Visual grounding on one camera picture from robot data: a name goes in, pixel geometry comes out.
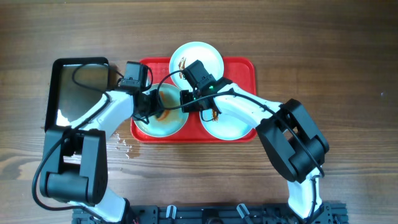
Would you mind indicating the green orange sponge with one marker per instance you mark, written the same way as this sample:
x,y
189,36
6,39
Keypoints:
x,y
163,110

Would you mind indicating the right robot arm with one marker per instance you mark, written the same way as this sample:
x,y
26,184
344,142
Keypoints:
x,y
293,143

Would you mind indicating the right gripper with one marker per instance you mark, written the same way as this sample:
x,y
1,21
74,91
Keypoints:
x,y
188,101

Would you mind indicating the red plastic tray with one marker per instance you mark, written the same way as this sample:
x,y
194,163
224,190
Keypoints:
x,y
238,69

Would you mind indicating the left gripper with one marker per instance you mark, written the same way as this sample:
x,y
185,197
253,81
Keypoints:
x,y
154,103

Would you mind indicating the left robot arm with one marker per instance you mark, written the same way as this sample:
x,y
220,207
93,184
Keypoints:
x,y
74,168

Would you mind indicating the black metal water tray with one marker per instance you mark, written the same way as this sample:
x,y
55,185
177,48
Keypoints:
x,y
76,85

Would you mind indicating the white plate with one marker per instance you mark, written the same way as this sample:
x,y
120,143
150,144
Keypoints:
x,y
190,52
170,121
223,126

